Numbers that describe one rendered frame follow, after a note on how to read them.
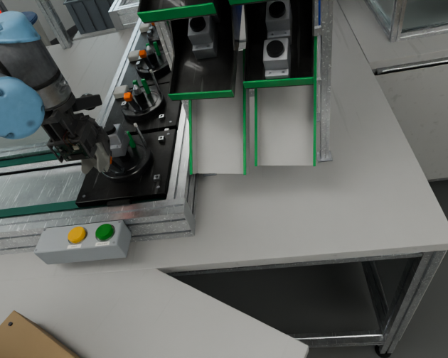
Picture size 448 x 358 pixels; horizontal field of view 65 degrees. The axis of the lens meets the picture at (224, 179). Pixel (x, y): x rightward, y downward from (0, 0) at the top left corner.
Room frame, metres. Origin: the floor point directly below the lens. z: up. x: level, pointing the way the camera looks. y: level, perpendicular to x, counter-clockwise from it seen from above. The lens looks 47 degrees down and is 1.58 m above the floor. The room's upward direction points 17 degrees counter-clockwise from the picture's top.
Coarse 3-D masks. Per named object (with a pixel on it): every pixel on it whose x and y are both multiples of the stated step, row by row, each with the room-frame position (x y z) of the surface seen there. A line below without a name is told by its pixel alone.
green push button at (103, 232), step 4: (104, 224) 0.54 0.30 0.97; (108, 224) 0.54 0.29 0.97; (100, 228) 0.53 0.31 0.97; (104, 228) 0.53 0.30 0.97; (108, 228) 0.53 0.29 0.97; (112, 228) 0.53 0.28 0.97; (96, 232) 0.53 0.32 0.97; (100, 232) 0.52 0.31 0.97; (104, 232) 0.52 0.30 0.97; (108, 232) 0.51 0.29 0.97; (112, 232) 0.52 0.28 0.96; (96, 236) 0.52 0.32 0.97; (100, 236) 0.51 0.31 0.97; (104, 236) 0.51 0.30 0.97; (108, 236) 0.51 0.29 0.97
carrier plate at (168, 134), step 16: (160, 144) 0.77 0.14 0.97; (160, 160) 0.71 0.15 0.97; (96, 176) 0.72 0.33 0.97; (144, 176) 0.66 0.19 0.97; (80, 192) 0.67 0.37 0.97; (96, 192) 0.66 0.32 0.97; (112, 192) 0.64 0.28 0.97; (128, 192) 0.62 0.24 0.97; (144, 192) 0.61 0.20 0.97; (160, 192) 0.59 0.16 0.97
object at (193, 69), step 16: (224, 0) 0.78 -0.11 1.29; (224, 16) 0.74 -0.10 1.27; (240, 16) 0.72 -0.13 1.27; (176, 32) 0.72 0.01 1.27; (224, 32) 0.71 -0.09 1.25; (176, 48) 0.70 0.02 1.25; (192, 48) 0.71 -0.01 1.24; (224, 48) 0.67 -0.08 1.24; (176, 64) 0.68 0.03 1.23; (192, 64) 0.67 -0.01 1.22; (208, 64) 0.66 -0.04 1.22; (224, 64) 0.64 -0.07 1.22; (176, 80) 0.65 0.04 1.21; (192, 80) 0.64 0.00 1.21; (208, 80) 0.62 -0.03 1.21; (224, 80) 0.61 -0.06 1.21; (176, 96) 0.61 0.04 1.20; (192, 96) 0.60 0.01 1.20; (208, 96) 0.58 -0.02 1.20; (224, 96) 0.57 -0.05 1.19
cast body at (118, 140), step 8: (104, 128) 0.74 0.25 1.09; (112, 128) 0.73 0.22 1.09; (120, 128) 0.74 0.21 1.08; (112, 136) 0.71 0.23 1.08; (120, 136) 0.72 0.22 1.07; (128, 136) 0.75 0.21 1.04; (112, 144) 0.71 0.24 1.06; (120, 144) 0.71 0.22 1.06; (128, 144) 0.74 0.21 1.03; (112, 152) 0.70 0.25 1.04; (120, 152) 0.70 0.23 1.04
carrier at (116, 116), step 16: (144, 80) 1.01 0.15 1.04; (144, 96) 0.98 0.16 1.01; (160, 96) 0.98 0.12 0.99; (112, 112) 1.00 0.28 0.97; (128, 112) 0.94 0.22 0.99; (144, 112) 0.92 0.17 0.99; (160, 112) 0.92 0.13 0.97; (176, 112) 0.90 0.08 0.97; (128, 128) 0.89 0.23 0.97; (144, 128) 0.87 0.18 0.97; (160, 128) 0.85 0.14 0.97; (176, 128) 0.84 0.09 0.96
